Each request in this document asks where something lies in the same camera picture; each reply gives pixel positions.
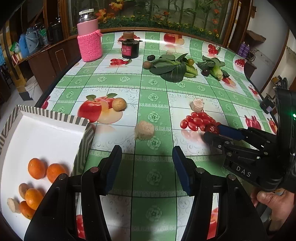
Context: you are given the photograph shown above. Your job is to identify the dark purple mangosteen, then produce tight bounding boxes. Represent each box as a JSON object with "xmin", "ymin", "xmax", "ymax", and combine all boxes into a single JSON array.
[{"xmin": 147, "ymin": 55, "xmax": 156, "ymax": 61}]

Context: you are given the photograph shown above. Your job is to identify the purple bottles on shelf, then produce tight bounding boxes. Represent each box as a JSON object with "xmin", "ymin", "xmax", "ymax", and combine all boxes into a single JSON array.
[{"xmin": 237, "ymin": 42, "xmax": 250, "ymax": 58}]

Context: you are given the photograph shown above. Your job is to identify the green leafy bok choy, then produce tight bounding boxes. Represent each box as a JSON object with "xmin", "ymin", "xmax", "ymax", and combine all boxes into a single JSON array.
[{"xmin": 149, "ymin": 53, "xmax": 198, "ymax": 83}]

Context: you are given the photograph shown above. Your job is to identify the white tray striped rim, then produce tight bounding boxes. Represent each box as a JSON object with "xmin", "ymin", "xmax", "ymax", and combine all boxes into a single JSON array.
[{"xmin": 1, "ymin": 105, "xmax": 94, "ymax": 240}]

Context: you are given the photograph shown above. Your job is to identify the brown round lid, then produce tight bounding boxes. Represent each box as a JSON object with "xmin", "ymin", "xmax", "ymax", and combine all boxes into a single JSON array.
[{"xmin": 122, "ymin": 31, "xmax": 134, "ymax": 40}]

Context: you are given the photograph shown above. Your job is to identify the wooden cabinet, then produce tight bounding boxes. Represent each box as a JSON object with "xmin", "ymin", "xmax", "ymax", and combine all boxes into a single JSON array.
[{"xmin": 13, "ymin": 35, "xmax": 80, "ymax": 91}]

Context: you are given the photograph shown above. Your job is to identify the beige peeled fruit in tray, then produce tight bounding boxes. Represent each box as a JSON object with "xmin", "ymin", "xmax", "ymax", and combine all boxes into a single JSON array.
[{"xmin": 6, "ymin": 198, "xmax": 21, "ymax": 213}]

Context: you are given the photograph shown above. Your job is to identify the dark red fruit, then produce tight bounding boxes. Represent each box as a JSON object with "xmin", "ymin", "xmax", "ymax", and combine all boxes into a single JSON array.
[{"xmin": 205, "ymin": 123, "xmax": 219, "ymax": 134}]

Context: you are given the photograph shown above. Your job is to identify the brown round fruit in tray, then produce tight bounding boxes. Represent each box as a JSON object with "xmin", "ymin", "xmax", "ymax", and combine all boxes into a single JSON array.
[{"xmin": 18, "ymin": 183, "xmax": 30, "ymax": 199}]

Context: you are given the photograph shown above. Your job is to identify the black cup red label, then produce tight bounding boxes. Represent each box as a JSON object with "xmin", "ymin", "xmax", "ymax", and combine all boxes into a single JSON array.
[{"xmin": 121, "ymin": 39, "xmax": 141, "ymax": 59}]

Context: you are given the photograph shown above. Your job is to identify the person's right hand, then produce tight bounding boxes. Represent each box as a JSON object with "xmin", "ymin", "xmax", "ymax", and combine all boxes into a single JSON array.
[{"xmin": 250, "ymin": 190, "xmax": 295, "ymax": 222}]

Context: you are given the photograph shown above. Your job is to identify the flower garden mural panel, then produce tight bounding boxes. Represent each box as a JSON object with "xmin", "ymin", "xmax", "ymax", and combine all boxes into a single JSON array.
[{"xmin": 67, "ymin": 0, "xmax": 233, "ymax": 43}]

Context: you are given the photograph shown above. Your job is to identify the dark fruit near corn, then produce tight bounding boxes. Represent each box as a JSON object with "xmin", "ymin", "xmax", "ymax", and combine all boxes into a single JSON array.
[{"xmin": 201, "ymin": 69, "xmax": 210, "ymax": 77}]

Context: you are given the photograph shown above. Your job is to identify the orange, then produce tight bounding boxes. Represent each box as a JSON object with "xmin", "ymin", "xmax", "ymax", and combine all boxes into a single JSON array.
[
  {"xmin": 28, "ymin": 158, "xmax": 46, "ymax": 180},
  {"xmin": 25, "ymin": 188, "xmax": 44, "ymax": 210},
  {"xmin": 47, "ymin": 163, "xmax": 67, "ymax": 183},
  {"xmin": 20, "ymin": 201, "xmax": 35, "ymax": 220}
]

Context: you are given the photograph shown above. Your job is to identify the grey kettle jug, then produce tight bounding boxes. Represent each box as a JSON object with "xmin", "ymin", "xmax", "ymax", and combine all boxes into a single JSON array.
[{"xmin": 25, "ymin": 27, "xmax": 41, "ymax": 55}]

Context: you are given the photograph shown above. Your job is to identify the black clamp device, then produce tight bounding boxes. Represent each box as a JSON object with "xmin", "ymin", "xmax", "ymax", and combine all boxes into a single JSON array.
[{"xmin": 259, "ymin": 94, "xmax": 275, "ymax": 114}]

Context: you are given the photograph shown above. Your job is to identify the green fruit tablecloth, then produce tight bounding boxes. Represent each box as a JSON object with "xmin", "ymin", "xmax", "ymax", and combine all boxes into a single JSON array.
[{"xmin": 42, "ymin": 32, "xmax": 277, "ymax": 240}]

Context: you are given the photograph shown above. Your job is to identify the brown kiwi fruit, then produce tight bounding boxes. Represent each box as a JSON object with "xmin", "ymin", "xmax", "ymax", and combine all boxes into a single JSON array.
[{"xmin": 143, "ymin": 61, "xmax": 152, "ymax": 69}]

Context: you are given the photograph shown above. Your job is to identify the white bucket on floor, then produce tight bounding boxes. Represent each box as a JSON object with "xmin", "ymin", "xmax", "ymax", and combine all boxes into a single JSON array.
[{"xmin": 25, "ymin": 76, "xmax": 43, "ymax": 101}]

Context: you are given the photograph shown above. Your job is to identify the tan round fruit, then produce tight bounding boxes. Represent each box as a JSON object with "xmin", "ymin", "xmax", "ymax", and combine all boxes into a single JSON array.
[{"xmin": 112, "ymin": 97, "xmax": 127, "ymax": 111}]

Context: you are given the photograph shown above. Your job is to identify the orange in tray front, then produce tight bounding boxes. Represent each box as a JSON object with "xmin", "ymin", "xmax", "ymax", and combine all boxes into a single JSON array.
[{"xmin": 25, "ymin": 188, "xmax": 44, "ymax": 210}]

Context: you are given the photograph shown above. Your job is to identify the small yellow-green fruit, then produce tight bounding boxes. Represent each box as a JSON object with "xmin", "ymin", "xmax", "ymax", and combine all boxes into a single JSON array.
[{"xmin": 188, "ymin": 59, "xmax": 195, "ymax": 66}]

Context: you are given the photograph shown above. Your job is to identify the pink knit covered jar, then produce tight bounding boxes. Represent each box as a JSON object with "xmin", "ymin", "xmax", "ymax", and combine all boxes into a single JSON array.
[{"xmin": 77, "ymin": 9, "xmax": 103, "ymax": 62}]

